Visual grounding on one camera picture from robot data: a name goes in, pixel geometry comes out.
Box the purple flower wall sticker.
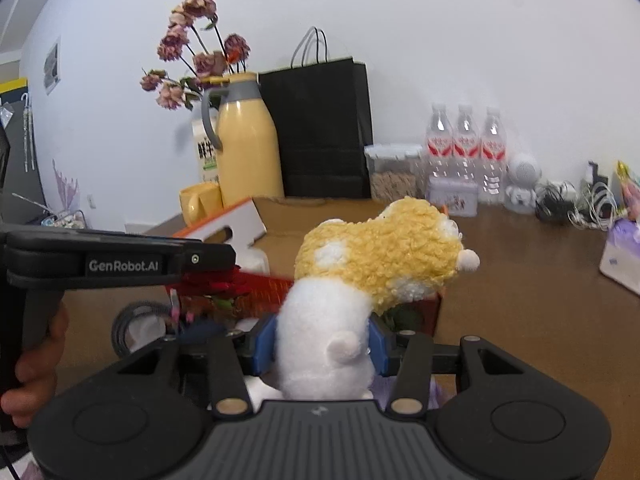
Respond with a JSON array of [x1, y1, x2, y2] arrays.
[[52, 159, 81, 211]]

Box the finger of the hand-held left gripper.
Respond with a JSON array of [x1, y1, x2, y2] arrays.
[[169, 240, 237, 287]]

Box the black power adapter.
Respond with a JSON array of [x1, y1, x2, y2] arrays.
[[582, 161, 610, 196]]

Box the yellow white plush toy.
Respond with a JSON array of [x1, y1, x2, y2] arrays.
[[274, 197, 481, 402]]

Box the red cardboard box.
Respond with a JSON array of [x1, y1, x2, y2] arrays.
[[170, 196, 448, 338]]

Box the purple tin box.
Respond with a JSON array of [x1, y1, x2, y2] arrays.
[[426, 176, 480, 217]]

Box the white robot toy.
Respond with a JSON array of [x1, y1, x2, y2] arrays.
[[504, 152, 542, 215]]

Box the white milk carton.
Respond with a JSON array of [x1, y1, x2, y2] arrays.
[[192, 110, 222, 186]]

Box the yellow mug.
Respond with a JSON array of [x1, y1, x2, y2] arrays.
[[179, 182, 224, 227]]

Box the black paper bag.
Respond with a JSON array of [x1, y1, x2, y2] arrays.
[[258, 26, 375, 199]]

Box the person's left hand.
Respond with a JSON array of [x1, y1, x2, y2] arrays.
[[0, 304, 70, 428]]

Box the black braided cable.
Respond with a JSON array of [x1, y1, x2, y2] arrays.
[[111, 300, 173, 358]]

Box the clear water bottle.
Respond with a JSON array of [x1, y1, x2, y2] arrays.
[[479, 106, 507, 205], [425, 103, 455, 181], [452, 105, 481, 183]]

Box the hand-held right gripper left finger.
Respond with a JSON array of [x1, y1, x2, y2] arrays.
[[116, 314, 279, 417]]

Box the purple tissue pack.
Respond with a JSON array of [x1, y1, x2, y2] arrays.
[[599, 219, 640, 295]]

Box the yellow thermos jug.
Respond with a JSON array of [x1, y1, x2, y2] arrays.
[[201, 72, 286, 208]]

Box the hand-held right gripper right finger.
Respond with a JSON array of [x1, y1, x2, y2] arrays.
[[368, 313, 527, 417]]

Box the dried pink flower bouquet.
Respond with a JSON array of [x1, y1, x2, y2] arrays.
[[140, 0, 251, 111]]

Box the clear food container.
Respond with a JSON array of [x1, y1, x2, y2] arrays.
[[364, 144, 425, 201]]

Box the tangle of cables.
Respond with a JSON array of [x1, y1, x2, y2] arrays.
[[535, 180, 621, 231]]

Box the colourful snack packet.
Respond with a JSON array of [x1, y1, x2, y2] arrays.
[[615, 160, 640, 221]]

